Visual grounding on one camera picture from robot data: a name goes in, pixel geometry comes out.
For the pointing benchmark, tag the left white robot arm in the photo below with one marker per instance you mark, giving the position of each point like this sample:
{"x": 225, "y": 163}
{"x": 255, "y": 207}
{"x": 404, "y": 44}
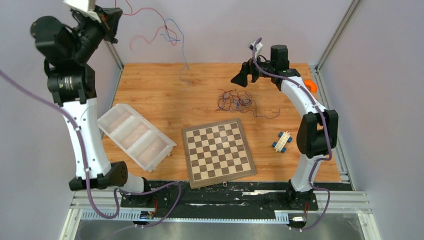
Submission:
{"x": 71, "y": 82}

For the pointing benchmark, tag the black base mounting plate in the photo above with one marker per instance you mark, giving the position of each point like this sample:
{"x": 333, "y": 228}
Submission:
{"x": 234, "y": 200}

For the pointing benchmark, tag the white plastic compartment tray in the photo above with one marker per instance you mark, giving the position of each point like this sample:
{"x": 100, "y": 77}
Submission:
{"x": 143, "y": 142}

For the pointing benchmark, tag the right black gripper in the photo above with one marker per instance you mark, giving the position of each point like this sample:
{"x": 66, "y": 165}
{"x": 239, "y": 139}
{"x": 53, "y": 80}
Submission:
{"x": 247, "y": 68}

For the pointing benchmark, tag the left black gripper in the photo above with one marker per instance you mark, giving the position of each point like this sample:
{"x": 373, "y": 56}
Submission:
{"x": 110, "y": 18}

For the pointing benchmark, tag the aluminium frame rail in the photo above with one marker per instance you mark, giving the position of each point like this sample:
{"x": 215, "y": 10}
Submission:
{"x": 337, "y": 202}

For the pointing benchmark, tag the orange curved plastic piece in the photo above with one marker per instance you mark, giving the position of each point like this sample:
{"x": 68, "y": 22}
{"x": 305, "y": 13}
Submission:
{"x": 311, "y": 86}

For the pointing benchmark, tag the wooden chessboard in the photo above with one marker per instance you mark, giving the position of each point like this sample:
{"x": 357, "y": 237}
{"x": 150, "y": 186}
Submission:
{"x": 217, "y": 152}

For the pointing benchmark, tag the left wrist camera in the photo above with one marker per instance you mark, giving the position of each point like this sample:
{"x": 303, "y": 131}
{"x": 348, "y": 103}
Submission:
{"x": 85, "y": 7}

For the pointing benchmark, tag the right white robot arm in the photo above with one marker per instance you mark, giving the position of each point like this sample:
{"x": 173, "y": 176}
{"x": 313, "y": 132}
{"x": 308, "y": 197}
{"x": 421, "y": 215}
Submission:
{"x": 318, "y": 130}

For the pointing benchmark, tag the white blue toy car chassis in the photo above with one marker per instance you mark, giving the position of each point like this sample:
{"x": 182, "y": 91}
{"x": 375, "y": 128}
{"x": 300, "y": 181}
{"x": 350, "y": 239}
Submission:
{"x": 284, "y": 138}

